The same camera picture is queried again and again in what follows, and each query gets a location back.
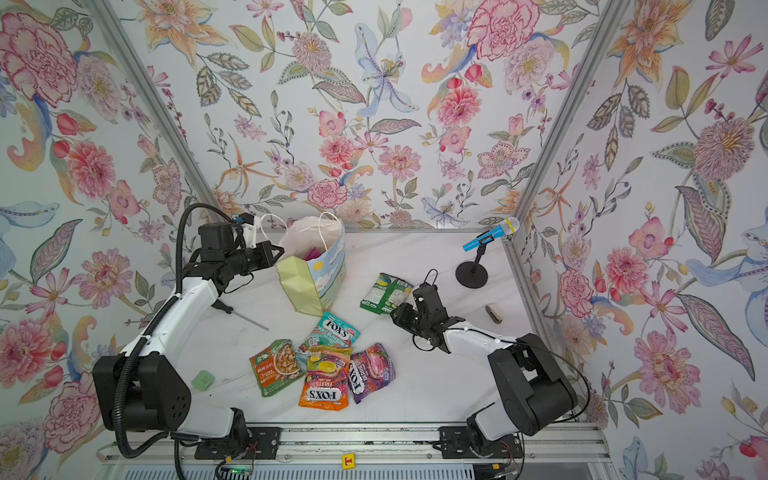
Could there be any teal Fox's candy packet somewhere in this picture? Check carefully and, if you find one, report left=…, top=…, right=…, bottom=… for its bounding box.
left=298, top=311, right=360, bottom=354

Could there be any purple Fox's candy packet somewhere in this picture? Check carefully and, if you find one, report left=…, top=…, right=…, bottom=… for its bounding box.
left=348, top=343, right=396, bottom=404

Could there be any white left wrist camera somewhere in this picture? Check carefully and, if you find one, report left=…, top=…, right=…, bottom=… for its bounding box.
left=235, top=212, right=267, bottom=248

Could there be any orange Fox's fruits packet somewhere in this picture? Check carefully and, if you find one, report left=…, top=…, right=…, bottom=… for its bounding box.
left=298, top=345, right=353, bottom=411

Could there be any green orange snack packet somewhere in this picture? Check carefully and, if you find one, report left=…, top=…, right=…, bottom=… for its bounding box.
left=249, top=339, right=304, bottom=397

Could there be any landscape print paper bag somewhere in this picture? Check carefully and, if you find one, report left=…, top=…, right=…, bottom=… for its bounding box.
left=276, top=212, right=346, bottom=317

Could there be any black handled screwdriver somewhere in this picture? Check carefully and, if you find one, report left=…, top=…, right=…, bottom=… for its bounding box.
left=211, top=299, right=269, bottom=331

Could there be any blue toy microphone on stand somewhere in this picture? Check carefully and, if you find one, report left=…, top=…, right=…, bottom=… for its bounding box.
left=455, top=217, right=520, bottom=289

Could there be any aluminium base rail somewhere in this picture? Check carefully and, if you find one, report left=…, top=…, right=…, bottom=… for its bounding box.
left=95, top=421, right=613, bottom=466

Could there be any yellow tag with letter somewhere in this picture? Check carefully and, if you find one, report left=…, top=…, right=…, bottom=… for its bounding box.
left=342, top=453, right=356, bottom=471

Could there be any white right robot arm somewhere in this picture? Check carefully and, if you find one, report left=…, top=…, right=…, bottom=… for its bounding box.
left=390, top=283, right=578, bottom=458

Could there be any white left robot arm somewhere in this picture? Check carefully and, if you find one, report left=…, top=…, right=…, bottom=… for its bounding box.
left=92, top=205, right=284, bottom=459

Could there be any purple grape snack packet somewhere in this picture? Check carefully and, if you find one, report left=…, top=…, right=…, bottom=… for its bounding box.
left=304, top=248, right=325, bottom=261

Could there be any small grey eraser block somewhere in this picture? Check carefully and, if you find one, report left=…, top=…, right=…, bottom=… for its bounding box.
left=485, top=303, right=505, bottom=324

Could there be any green sponge piece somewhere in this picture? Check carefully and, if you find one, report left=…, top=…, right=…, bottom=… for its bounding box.
left=191, top=370, right=216, bottom=391

